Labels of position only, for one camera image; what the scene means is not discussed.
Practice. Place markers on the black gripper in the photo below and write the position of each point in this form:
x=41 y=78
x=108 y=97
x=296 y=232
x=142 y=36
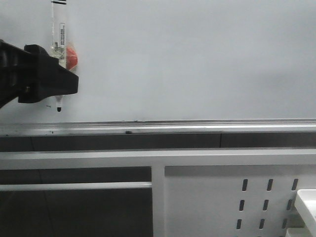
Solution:
x=32 y=75

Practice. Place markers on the red round magnet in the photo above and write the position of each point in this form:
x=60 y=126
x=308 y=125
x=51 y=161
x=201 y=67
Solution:
x=71 y=58

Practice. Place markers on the white black-tip marker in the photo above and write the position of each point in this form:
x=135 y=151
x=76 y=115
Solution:
x=59 y=20

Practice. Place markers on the white whiteboard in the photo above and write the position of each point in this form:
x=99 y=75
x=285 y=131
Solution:
x=232 y=64

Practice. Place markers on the white pegboard stand frame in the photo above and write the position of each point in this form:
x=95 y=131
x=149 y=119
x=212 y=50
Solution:
x=204 y=193

